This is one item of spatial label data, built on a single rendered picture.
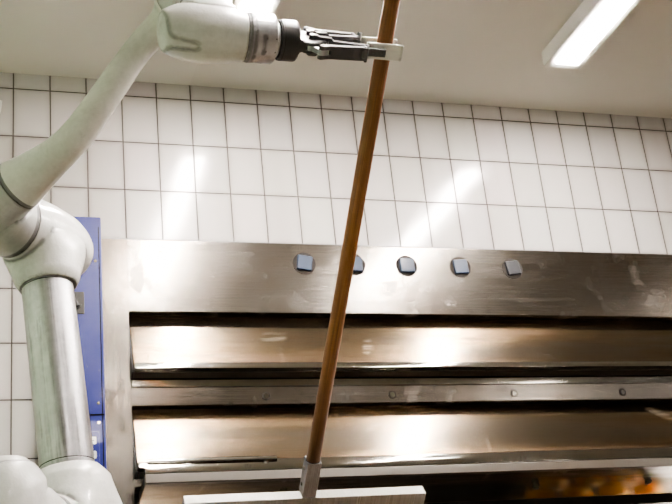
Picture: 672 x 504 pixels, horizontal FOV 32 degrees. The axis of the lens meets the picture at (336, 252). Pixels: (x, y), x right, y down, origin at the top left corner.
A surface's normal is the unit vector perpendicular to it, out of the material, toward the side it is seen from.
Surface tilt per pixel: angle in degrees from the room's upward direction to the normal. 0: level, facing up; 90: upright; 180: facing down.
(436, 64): 180
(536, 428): 70
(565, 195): 90
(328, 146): 90
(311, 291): 90
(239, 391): 90
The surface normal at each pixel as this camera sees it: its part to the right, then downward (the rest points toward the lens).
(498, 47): 0.10, 0.92
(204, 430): 0.24, -0.69
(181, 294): 0.29, -0.40
